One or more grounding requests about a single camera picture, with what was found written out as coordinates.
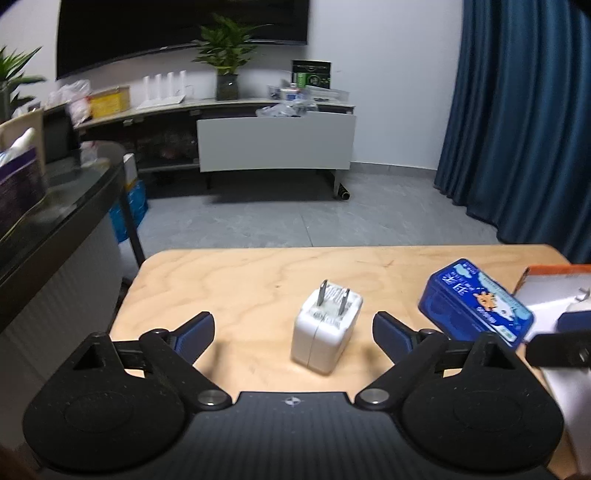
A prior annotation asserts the round black table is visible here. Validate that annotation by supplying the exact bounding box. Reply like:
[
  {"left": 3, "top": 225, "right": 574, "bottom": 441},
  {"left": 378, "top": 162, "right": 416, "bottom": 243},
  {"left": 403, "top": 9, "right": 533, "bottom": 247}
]
[{"left": 0, "top": 141, "right": 128, "bottom": 334}]

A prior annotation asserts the blue plastic bag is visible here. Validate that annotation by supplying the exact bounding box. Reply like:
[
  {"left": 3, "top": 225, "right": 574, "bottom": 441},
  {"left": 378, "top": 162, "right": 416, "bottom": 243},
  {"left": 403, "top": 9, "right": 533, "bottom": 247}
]
[{"left": 108, "top": 179, "right": 150, "bottom": 245}]

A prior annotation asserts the small potted plant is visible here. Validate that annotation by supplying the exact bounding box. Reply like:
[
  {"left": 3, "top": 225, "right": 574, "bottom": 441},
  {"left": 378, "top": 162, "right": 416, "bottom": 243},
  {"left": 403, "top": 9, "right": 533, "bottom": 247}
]
[{"left": 191, "top": 13, "right": 273, "bottom": 102}]

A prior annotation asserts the blue tin box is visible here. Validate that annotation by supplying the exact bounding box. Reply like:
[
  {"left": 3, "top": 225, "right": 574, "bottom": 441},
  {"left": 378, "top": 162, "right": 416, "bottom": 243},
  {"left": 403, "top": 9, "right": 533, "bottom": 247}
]
[{"left": 418, "top": 258, "right": 536, "bottom": 350}]

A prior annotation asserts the clear plastic bag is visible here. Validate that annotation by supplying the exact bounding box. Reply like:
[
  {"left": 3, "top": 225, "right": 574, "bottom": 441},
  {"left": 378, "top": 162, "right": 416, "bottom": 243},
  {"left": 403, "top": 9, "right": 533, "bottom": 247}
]
[{"left": 255, "top": 102, "right": 320, "bottom": 119}]

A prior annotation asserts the green and black box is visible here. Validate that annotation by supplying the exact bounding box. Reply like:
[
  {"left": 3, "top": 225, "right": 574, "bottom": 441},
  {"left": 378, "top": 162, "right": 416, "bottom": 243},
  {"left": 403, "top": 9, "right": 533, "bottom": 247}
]
[{"left": 291, "top": 59, "right": 332, "bottom": 90}]

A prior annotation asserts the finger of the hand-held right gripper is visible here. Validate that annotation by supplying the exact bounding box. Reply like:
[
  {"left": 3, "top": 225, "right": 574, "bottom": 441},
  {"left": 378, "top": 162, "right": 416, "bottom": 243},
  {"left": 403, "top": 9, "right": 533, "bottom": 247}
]
[{"left": 526, "top": 311, "right": 591, "bottom": 371}]

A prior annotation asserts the white plastic bag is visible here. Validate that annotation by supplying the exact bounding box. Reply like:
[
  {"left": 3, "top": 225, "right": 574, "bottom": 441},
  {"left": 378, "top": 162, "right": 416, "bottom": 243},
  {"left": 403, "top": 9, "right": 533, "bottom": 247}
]
[{"left": 48, "top": 79, "right": 92, "bottom": 126}]

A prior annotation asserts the black television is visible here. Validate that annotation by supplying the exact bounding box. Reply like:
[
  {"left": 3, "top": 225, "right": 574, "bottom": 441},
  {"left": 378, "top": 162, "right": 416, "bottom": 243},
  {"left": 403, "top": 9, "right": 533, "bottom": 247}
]
[{"left": 55, "top": 0, "right": 310, "bottom": 80}]

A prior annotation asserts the yellow box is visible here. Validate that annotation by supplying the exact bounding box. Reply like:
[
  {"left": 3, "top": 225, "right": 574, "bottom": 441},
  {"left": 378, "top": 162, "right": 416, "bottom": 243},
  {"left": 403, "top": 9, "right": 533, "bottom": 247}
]
[{"left": 89, "top": 85, "right": 131, "bottom": 117}]

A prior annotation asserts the white router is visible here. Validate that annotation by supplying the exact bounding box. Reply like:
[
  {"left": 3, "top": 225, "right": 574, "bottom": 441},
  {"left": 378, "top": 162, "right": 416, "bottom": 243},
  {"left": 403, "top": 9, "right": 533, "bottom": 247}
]
[{"left": 136, "top": 70, "right": 188, "bottom": 111}]

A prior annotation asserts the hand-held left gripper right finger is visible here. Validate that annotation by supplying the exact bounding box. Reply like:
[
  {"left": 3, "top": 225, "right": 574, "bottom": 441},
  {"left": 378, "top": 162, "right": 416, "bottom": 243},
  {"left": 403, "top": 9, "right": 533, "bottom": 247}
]
[{"left": 355, "top": 311, "right": 546, "bottom": 411}]

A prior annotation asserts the white charger plug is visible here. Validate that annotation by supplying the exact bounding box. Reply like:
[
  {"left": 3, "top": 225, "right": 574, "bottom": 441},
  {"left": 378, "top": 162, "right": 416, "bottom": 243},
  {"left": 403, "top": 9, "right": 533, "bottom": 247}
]
[{"left": 291, "top": 279, "right": 365, "bottom": 376}]

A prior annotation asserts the white television cabinet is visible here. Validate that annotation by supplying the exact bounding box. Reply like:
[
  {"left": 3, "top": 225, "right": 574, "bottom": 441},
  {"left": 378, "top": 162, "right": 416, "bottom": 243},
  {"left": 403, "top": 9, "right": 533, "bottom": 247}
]
[{"left": 76, "top": 95, "right": 359, "bottom": 200}]

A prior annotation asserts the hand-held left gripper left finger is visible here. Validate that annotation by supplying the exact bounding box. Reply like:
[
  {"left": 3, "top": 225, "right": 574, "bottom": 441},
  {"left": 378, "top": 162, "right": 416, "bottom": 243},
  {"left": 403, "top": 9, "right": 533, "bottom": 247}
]
[{"left": 54, "top": 311, "right": 232, "bottom": 411}]

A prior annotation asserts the beige box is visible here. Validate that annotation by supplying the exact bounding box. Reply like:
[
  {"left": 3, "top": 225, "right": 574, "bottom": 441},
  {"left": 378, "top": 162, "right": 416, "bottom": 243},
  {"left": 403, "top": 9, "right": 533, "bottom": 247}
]
[{"left": 0, "top": 108, "right": 47, "bottom": 175}]

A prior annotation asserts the orange and white box lid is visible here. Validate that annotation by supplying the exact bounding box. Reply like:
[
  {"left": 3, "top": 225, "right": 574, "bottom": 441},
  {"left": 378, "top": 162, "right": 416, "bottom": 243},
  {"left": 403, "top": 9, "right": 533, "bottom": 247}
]
[{"left": 510, "top": 264, "right": 591, "bottom": 480}]

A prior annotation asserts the large potted plant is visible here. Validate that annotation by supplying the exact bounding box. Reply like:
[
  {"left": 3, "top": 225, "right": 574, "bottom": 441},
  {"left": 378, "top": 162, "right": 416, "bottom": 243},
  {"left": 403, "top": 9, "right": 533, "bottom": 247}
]
[{"left": 0, "top": 45, "right": 47, "bottom": 119}]

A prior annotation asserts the blue curtain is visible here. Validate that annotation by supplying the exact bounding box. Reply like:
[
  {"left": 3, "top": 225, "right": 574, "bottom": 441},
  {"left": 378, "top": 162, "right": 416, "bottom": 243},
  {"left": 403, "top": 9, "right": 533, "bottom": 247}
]
[{"left": 434, "top": 0, "right": 591, "bottom": 267}]

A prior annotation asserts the purple patterned tray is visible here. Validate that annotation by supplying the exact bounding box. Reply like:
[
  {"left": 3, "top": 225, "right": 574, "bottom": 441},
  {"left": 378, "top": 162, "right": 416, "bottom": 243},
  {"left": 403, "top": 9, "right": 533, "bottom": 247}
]
[{"left": 0, "top": 147, "right": 49, "bottom": 237}]

